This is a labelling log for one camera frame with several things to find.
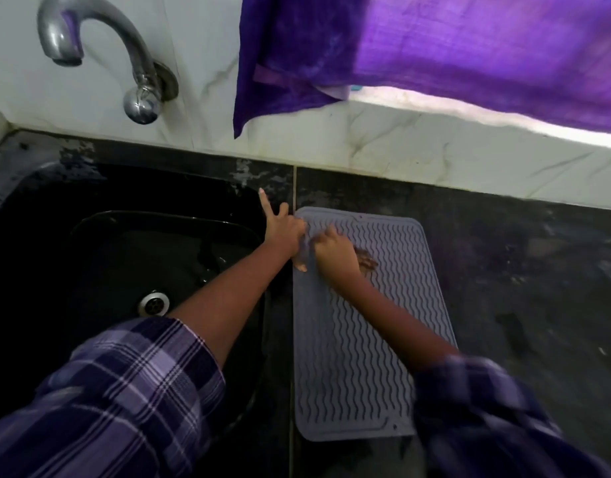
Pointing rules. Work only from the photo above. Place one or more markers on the metal sink drain strainer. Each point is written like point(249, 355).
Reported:
point(153, 304)

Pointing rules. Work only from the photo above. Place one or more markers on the person's right plaid sleeve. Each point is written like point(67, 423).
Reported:
point(485, 423)

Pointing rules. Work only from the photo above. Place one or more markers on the purple cloth curtain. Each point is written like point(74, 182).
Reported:
point(435, 39)

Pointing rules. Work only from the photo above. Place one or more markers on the person's left hand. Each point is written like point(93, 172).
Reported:
point(283, 233)

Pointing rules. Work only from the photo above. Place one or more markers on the person's right forearm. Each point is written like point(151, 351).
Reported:
point(395, 323)

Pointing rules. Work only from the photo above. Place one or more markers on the person's left thumb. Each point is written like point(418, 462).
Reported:
point(299, 258)

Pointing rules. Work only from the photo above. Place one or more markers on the person's plaid sleeve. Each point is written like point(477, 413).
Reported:
point(116, 403)
point(485, 423)

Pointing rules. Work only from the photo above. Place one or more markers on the black kitchen sink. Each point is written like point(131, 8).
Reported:
point(131, 248)

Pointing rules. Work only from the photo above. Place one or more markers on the person's right hand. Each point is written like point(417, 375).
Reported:
point(338, 256)

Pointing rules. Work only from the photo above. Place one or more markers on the person's left forearm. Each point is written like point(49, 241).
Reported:
point(226, 303)

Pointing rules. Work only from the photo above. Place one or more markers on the grey ribbed silicone mat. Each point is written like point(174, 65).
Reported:
point(350, 353)

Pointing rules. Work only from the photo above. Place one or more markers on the person's right fingers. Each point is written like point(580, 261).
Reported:
point(366, 259)

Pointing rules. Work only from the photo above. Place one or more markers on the chrome wall tap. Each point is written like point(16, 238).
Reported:
point(136, 49)

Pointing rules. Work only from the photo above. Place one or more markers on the person's left plaid sleeve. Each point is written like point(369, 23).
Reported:
point(116, 403)

